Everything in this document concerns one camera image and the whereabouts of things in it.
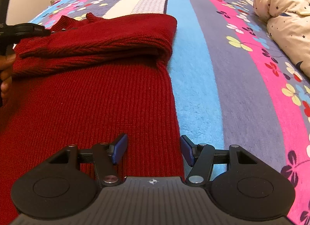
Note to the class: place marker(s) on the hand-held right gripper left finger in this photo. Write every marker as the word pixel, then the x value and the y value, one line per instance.
pixel 120 148

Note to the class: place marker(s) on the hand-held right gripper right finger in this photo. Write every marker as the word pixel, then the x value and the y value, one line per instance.
pixel 187 150

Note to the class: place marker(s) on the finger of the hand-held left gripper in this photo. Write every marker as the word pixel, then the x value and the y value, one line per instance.
pixel 26 31

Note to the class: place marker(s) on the red knitted sweater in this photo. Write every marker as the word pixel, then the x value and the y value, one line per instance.
pixel 96 106

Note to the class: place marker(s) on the person's left hand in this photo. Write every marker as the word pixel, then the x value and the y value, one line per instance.
pixel 6 75

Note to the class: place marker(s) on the floral striped blanket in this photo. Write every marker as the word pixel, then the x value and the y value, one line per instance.
pixel 230 82

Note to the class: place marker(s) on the cream star print quilt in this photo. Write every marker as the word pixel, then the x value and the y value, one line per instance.
pixel 285 9

